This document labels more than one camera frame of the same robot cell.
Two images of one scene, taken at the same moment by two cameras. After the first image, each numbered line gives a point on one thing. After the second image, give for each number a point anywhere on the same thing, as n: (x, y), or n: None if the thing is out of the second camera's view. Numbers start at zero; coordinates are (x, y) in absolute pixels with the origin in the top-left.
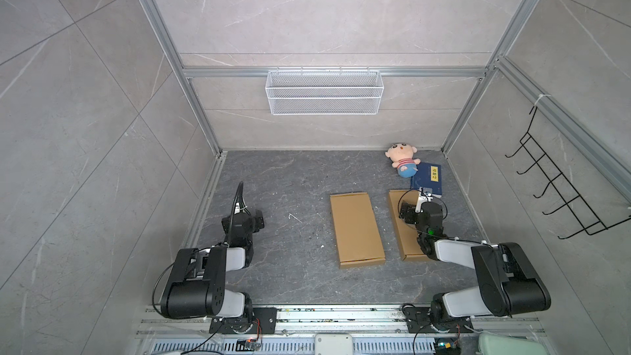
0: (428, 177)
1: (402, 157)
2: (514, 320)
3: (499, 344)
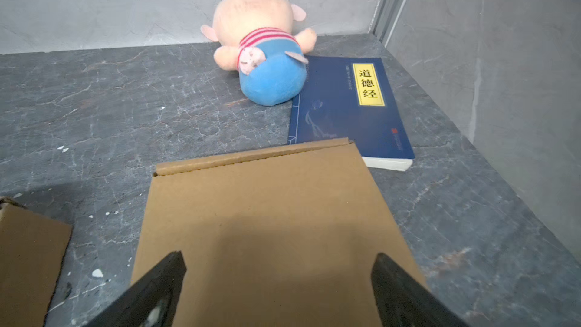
0: (352, 98)
1: (253, 29)
2: None
3: None
